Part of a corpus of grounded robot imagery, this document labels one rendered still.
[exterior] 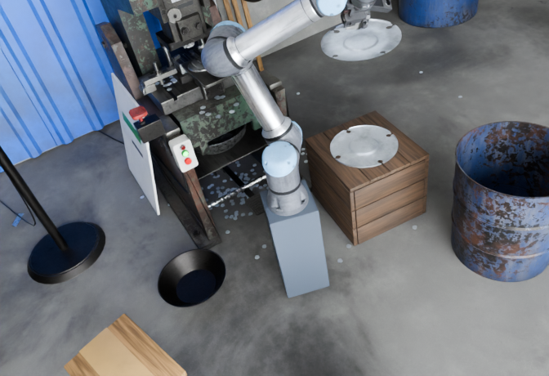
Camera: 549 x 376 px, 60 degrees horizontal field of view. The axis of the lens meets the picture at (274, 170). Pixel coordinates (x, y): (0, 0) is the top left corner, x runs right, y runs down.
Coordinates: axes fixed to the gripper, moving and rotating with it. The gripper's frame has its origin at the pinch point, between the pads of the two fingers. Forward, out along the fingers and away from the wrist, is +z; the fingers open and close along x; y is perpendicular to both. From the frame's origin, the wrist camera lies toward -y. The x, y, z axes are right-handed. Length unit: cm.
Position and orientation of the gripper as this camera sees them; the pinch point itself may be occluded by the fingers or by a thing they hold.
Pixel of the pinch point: (358, 24)
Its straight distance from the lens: 170.7
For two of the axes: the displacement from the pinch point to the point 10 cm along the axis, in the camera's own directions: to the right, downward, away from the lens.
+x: 2.3, 9.7, -0.9
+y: -9.7, 2.3, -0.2
